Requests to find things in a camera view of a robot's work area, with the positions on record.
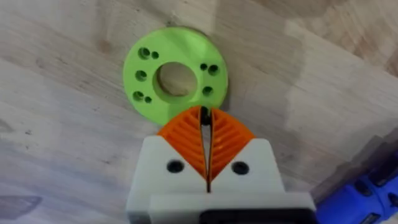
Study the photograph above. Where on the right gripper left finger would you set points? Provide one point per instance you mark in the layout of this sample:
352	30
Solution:
174	155

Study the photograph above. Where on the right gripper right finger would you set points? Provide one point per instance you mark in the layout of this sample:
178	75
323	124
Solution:
242	155

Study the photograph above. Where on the blue electric screwdriver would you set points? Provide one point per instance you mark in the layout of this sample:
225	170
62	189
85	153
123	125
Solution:
357	199

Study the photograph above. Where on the green disc with holes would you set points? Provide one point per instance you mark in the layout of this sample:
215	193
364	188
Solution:
174	74

